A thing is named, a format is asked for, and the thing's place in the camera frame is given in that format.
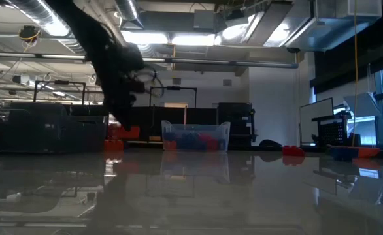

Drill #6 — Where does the horizontal ceiling pipe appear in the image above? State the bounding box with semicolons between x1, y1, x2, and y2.
0;51;299;69

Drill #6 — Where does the long silver ceiling duct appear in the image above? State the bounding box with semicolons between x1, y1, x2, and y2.
7;0;88;55

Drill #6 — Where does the white paper sheet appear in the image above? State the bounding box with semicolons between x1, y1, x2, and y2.
342;91;382;118

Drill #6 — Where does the clear plastic bin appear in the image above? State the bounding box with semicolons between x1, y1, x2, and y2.
161;119;232;153

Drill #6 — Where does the hanging cable reel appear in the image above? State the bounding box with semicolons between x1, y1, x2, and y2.
18;25;42;45

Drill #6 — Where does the black station frame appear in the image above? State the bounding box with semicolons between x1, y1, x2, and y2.
149;86;198;108
33;80;86;106

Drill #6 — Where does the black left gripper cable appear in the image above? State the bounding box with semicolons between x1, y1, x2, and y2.
134;68;165;99

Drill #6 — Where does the grey ceiling unit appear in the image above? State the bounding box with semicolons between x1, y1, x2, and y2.
193;9;216;30

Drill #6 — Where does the red rectangular block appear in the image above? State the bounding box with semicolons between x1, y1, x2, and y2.
282;145;306;157

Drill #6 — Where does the ceiling light panel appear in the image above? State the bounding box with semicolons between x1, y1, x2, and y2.
120;30;169;45
171;33;217;47

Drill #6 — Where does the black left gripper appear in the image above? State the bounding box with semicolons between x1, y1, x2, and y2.
90;52;146;131

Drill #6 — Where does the whiteboard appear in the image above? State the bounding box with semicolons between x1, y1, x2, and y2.
298;97;335;144

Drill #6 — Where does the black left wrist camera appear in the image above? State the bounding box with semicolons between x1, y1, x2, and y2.
121;41;147;71

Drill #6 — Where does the black partition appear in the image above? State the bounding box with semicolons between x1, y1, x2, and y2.
131;106;219;140
10;102;110;118

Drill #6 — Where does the silver angled ceiling duct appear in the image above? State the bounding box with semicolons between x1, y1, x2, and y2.
217;1;293;48

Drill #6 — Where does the small red block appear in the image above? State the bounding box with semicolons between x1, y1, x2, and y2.
197;133;214;145

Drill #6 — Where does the black wire basket cart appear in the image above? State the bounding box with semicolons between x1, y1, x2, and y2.
311;114;354;147

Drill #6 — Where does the black cabinet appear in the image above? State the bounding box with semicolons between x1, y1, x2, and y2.
217;102;256;151

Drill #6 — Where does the yellow hanging cable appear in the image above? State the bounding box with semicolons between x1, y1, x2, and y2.
351;0;359;147

